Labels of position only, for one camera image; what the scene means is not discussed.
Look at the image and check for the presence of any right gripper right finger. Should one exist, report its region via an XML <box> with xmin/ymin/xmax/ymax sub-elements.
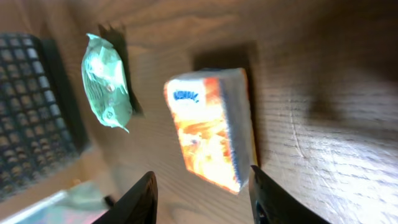
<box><xmin>249</xmin><ymin>165</ymin><xmax>327</xmax><ymax>224</ymax></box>

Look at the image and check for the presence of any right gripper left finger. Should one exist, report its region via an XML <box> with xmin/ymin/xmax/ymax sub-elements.
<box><xmin>93</xmin><ymin>171</ymin><xmax>158</xmax><ymax>224</ymax></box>

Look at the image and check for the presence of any mint green snack packet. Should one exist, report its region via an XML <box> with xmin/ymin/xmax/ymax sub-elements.
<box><xmin>81</xmin><ymin>34</ymin><xmax>134</xmax><ymax>131</ymax></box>

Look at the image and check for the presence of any purple tissue pack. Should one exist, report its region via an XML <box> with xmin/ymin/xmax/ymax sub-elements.
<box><xmin>1</xmin><ymin>181</ymin><xmax>109</xmax><ymax>224</ymax></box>

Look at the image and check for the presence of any dark grey plastic basket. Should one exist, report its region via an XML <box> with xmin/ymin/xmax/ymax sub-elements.
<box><xmin>1</xmin><ymin>33</ymin><xmax>89</xmax><ymax>201</ymax></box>

